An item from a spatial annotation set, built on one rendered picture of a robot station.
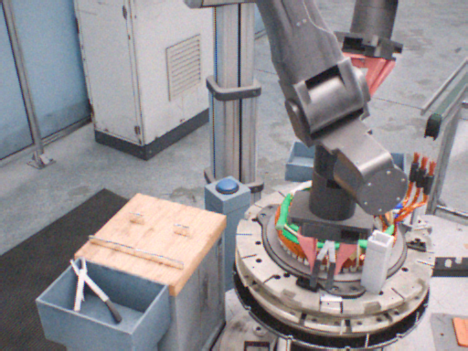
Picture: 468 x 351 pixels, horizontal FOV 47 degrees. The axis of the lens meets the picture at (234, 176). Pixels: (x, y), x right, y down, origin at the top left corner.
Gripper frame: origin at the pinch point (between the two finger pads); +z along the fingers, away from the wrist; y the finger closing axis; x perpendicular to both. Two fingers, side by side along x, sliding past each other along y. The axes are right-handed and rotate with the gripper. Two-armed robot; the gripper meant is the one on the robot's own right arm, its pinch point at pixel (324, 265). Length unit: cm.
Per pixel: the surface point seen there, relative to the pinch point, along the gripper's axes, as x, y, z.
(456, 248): 61, 29, 36
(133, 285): 2.6, -29.7, 12.7
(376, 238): 7.0, 6.3, -0.8
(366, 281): 4.9, 6.0, 5.5
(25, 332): 70, -114, 113
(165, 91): 223, -112, 70
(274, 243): 11.1, -8.7, 6.1
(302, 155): 53, -10, 12
